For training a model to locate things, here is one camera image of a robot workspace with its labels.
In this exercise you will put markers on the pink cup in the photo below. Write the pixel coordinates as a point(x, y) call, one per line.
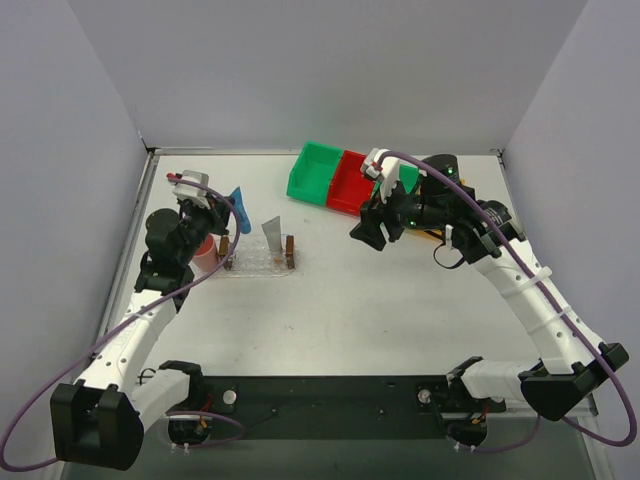
point(206, 257)

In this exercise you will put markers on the far green bin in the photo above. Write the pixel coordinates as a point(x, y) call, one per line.
point(311, 176)

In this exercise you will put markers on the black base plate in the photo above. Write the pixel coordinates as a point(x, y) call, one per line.
point(413, 407)

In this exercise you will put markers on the green bin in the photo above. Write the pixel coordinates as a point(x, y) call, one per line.
point(408, 176)
point(311, 176)

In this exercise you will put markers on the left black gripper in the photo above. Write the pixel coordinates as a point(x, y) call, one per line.
point(216, 215)

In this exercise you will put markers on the clear rack with brown ends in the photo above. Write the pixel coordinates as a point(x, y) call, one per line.
point(251, 258)

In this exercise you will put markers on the blue toothpaste tube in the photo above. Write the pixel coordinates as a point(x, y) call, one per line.
point(244, 221)

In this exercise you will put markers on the red bin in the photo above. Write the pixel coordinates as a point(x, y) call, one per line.
point(349, 189)

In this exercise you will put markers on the clear textured acrylic tray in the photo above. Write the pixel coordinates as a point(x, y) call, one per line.
point(224, 244)

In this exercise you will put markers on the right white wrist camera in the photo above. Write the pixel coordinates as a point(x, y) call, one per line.
point(382, 168)

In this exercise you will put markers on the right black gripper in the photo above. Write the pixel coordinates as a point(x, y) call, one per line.
point(386, 216)

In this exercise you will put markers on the yellow bin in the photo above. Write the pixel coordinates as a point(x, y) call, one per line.
point(434, 234)

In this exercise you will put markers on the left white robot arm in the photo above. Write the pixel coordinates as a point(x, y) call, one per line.
point(102, 417)

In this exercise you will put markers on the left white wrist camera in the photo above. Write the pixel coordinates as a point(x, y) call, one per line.
point(190, 186)

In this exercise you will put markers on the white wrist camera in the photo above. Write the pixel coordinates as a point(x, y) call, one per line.
point(190, 186)
point(382, 168)

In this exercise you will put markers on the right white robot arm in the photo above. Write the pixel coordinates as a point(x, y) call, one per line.
point(572, 360)

